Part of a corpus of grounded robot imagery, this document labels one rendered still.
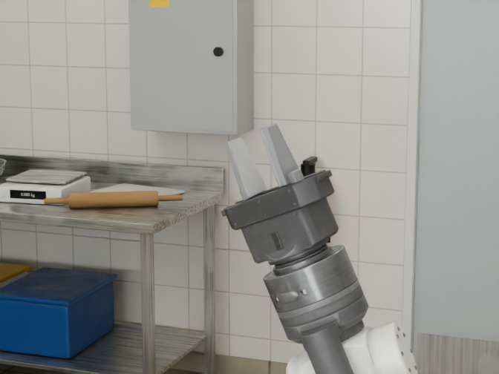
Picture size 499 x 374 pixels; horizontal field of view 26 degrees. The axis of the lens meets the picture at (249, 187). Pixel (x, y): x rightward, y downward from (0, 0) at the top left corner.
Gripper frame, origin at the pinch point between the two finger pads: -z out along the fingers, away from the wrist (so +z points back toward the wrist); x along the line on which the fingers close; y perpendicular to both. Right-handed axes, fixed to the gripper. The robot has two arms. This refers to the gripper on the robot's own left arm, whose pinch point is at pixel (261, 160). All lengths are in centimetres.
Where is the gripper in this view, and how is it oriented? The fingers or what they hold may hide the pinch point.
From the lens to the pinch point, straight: 107.8
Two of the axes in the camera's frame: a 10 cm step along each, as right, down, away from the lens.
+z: 3.8, 9.2, 0.5
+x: 7.3, -2.7, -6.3
